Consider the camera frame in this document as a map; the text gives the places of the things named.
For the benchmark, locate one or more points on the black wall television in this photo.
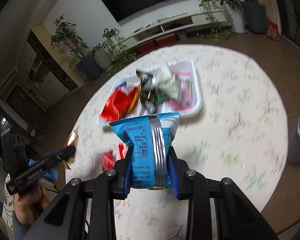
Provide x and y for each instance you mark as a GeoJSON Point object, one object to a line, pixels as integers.
{"type": "Point", "coordinates": [145, 0]}

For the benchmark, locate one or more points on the light wooden slatted board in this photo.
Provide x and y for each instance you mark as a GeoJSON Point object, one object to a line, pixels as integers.
{"type": "Point", "coordinates": [271, 5]}

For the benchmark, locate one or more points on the trailing plant in white planter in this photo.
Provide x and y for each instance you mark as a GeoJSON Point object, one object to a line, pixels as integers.
{"type": "Point", "coordinates": [238, 22]}

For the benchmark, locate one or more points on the white television stand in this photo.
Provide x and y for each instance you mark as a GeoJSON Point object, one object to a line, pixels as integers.
{"type": "Point", "coordinates": [205, 17]}

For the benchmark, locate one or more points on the wooden cabinet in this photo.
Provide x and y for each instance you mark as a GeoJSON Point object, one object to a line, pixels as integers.
{"type": "Point", "coordinates": [52, 67]}

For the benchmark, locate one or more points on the leafy plant in dark planter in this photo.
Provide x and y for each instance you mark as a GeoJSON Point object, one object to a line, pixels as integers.
{"type": "Point", "coordinates": [90, 67]}

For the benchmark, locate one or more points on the person's left hand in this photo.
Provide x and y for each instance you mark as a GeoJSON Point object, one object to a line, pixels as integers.
{"type": "Point", "coordinates": [27, 205]}

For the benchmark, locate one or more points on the red paper bag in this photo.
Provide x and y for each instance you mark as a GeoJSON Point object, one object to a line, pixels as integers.
{"type": "Point", "coordinates": [273, 31]}

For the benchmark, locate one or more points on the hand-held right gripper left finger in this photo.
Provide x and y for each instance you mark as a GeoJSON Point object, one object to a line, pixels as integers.
{"type": "Point", "coordinates": [127, 170]}

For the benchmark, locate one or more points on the small red snack packet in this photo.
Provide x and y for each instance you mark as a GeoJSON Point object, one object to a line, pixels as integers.
{"type": "Point", "coordinates": [108, 160]}

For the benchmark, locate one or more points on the white plastic tray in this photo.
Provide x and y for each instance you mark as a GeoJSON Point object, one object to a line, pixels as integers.
{"type": "Point", "coordinates": [183, 68]}

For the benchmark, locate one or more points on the round floral table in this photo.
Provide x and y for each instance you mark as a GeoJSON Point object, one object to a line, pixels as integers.
{"type": "Point", "coordinates": [240, 105]}

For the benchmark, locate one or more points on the black snack packet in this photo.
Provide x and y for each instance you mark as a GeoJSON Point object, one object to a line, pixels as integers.
{"type": "Point", "coordinates": [147, 82]}

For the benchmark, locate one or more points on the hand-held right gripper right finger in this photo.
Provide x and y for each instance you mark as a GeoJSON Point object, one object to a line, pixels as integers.
{"type": "Point", "coordinates": [173, 177]}

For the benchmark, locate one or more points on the long-leaf plant in grey planter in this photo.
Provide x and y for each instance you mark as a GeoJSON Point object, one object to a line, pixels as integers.
{"type": "Point", "coordinates": [255, 17]}

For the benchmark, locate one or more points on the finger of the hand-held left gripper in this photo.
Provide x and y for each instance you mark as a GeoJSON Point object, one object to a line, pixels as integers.
{"type": "Point", "coordinates": [52, 174]}
{"type": "Point", "coordinates": [65, 153]}

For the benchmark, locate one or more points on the white leaf-print cloth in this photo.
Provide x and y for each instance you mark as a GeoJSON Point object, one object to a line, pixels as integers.
{"type": "Point", "coordinates": [8, 205]}

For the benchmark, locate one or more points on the white and red snack bag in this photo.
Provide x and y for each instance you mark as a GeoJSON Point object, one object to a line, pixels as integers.
{"type": "Point", "coordinates": [168, 82]}

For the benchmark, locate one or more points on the gold and red snack packet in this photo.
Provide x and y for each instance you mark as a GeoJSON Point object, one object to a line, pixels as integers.
{"type": "Point", "coordinates": [72, 140]}

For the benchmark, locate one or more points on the leafy plant in white planter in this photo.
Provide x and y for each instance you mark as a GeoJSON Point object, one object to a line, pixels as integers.
{"type": "Point", "coordinates": [103, 58]}

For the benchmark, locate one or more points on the red storage box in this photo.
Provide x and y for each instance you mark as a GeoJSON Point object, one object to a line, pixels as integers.
{"type": "Point", "coordinates": [166, 40]}
{"type": "Point", "coordinates": [146, 47]}

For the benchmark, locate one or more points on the red stick snack packet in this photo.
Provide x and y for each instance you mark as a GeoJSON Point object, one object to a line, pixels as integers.
{"type": "Point", "coordinates": [121, 151]}

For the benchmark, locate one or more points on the pink snack packet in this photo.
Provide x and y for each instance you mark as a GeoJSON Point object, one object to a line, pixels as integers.
{"type": "Point", "coordinates": [183, 90]}

